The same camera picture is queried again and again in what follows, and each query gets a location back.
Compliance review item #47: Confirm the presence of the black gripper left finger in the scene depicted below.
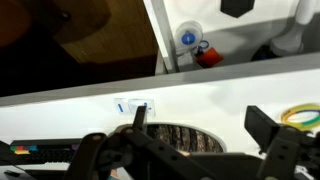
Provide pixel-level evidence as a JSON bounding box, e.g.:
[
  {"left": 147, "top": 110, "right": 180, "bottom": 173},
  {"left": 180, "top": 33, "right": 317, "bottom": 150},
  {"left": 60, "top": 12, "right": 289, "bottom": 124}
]
[{"left": 133, "top": 106, "right": 147, "bottom": 131}]

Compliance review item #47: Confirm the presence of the white lamp base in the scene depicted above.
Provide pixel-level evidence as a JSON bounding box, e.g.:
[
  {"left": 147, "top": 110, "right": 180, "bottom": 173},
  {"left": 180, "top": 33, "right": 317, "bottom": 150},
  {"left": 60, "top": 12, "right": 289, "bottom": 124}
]
[{"left": 270, "top": 0, "right": 318, "bottom": 57}]

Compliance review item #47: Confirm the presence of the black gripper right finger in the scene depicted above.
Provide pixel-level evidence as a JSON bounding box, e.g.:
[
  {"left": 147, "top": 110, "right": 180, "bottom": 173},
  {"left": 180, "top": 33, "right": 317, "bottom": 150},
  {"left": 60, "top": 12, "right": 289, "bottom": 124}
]
[{"left": 244, "top": 105, "right": 280, "bottom": 155}]

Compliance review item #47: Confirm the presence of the black keyboard with stickers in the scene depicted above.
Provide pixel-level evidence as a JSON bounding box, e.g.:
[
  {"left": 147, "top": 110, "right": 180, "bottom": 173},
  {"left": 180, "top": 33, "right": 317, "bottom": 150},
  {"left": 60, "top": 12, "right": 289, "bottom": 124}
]
[{"left": 0, "top": 139, "right": 81, "bottom": 166}]

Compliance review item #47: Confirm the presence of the white open drawer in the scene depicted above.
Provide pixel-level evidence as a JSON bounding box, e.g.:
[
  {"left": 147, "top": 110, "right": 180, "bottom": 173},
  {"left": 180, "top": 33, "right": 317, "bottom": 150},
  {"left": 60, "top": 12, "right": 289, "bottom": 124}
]
[{"left": 143, "top": 0, "right": 320, "bottom": 75}]

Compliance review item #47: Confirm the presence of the cleaning wipes sachet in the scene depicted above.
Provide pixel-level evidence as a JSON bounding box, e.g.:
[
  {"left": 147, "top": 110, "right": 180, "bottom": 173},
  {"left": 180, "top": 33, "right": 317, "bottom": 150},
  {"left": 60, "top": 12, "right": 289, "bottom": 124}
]
[{"left": 114, "top": 98, "right": 156, "bottom": 117}]

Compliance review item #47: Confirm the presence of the black hexagonal object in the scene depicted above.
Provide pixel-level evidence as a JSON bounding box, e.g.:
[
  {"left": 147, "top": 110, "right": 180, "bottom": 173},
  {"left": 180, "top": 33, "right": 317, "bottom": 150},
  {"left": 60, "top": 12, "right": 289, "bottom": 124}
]
[{"left": 220, "top": 0, "right": 255, "bottom": 18}]

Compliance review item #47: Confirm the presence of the orange red small object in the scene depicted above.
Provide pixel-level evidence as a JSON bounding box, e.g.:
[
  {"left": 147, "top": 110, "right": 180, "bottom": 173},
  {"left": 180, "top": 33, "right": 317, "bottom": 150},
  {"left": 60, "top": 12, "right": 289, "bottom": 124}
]
[{"left": 196, "top": 48, "right": 223, "bottom": 68}]

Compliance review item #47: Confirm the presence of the log print cushion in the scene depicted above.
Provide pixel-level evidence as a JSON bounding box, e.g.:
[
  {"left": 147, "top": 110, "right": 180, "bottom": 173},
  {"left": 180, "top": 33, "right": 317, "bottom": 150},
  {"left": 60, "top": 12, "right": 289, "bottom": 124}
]
[{"left": 147, "top": 124, "right": 225, "bottom": 153}]

